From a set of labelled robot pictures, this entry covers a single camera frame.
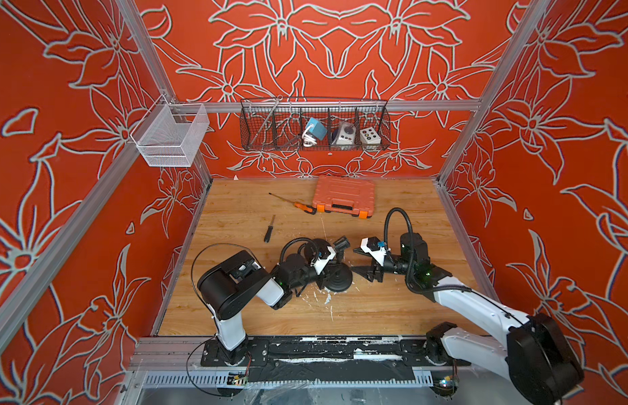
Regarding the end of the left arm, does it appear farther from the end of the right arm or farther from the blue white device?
the blue white device

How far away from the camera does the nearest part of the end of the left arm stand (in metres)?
0.74

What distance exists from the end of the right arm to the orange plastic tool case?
1.14 ft

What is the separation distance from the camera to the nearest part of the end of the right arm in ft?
2.21

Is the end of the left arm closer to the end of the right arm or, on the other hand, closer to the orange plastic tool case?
the end of the right arm

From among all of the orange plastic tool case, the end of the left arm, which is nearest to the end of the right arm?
the end of the left arm
